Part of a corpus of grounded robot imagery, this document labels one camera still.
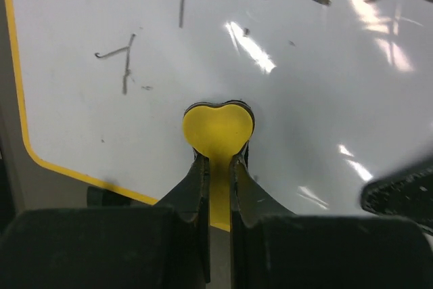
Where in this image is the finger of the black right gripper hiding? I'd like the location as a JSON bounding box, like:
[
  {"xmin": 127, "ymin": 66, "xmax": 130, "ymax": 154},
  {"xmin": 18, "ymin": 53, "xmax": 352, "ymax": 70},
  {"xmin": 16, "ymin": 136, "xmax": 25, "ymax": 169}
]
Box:
[{"xmin": 360, "ymin": 155, "xmax": 432, "ymax": 235}]

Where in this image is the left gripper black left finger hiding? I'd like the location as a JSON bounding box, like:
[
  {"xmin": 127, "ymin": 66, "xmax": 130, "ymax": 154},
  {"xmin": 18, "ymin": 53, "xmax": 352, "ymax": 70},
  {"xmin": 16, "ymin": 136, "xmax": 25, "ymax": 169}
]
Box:
[{"xmin": 1, "ymin": 154, "xmax": 210, "ymax": 288}]

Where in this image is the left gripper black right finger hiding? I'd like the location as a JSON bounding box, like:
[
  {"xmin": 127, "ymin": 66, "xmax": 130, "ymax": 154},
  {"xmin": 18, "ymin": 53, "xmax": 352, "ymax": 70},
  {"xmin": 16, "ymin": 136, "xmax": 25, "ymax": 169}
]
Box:
[{"xmin": 229, "ymin": 154, "xmax": 432, "ymax": 288}]

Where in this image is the yellow framed whiteboard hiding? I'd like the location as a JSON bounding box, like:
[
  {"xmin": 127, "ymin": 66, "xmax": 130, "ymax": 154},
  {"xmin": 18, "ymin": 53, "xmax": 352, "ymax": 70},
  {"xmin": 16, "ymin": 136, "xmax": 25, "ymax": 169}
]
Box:
[{"xmin": 5, "ymin": 0, "xmax": 432, "ymax": 215}]

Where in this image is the yellow heart eraser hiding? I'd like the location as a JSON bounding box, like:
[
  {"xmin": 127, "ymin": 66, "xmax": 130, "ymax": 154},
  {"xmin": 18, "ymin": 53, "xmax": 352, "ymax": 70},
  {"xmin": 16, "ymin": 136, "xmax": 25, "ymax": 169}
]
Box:
[{"xmin": 182, "ymin": 100, "xmax": 255, "ymax": 231}]

